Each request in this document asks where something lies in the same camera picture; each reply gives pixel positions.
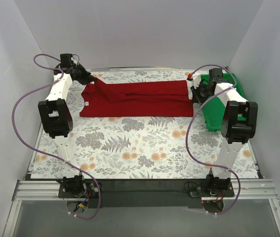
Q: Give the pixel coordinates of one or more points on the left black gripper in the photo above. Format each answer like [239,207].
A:
[84,78]

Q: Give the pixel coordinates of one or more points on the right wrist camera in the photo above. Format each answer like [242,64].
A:
[193,80]

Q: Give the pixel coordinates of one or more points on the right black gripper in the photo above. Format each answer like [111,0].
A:
[198,92]

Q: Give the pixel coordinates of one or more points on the red t shirt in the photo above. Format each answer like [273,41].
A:
[141,99]

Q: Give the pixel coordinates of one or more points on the green plastic tray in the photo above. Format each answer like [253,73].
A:
[214,110]

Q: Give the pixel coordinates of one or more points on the floral patterned table mat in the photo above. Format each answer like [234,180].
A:
[140,147]

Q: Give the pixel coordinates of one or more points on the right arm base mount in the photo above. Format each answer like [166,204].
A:
[212,198]

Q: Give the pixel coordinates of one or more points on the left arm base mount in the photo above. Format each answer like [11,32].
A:
[80,190]

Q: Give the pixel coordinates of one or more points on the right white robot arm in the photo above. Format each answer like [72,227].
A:
[238,124]

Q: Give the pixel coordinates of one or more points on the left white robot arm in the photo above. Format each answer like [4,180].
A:
[57,120]

